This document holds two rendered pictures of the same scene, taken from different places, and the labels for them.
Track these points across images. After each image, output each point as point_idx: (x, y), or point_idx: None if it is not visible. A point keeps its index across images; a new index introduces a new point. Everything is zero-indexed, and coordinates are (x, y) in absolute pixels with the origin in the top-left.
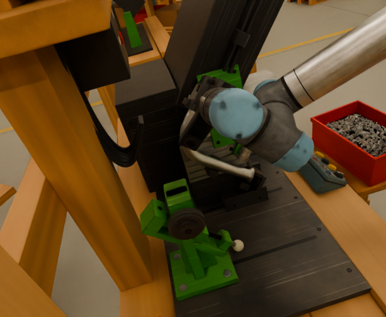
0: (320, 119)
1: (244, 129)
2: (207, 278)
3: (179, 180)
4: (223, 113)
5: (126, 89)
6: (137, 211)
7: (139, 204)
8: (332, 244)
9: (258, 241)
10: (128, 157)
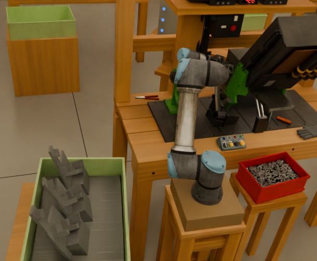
0: (288, 158)
1: (178, 57)
2: (170, 105)
3: None
4: (179, 49)
5: (243, 50)
6: (209, 92)
7: (213, 93)
8: None
9: None
10: None
